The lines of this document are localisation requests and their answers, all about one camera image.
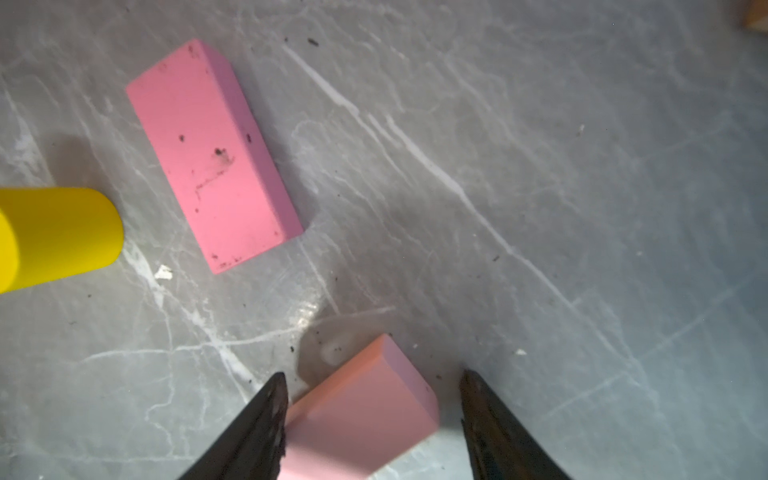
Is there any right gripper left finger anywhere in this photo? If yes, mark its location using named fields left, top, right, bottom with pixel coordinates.
left=181, top=372, right=289, bottom=480

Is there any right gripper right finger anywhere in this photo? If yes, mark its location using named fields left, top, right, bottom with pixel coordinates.
left=459, top=369, right=570, bottom=480

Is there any light pink rectangular block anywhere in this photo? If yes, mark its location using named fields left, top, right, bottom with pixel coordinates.
left=278, top=334, right=440, bottom=479

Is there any dark pink rectangular block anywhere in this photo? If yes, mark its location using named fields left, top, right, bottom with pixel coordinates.
left=126, top=39, right=303, bottom=274

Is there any plain wooden plank block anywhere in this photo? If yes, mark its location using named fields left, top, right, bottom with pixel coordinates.
left=744, top=0, right=768, bottom=33

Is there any yellow cylinder block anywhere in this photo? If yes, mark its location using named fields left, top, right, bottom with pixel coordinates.
left=1, top=187, right=124, bottom=293

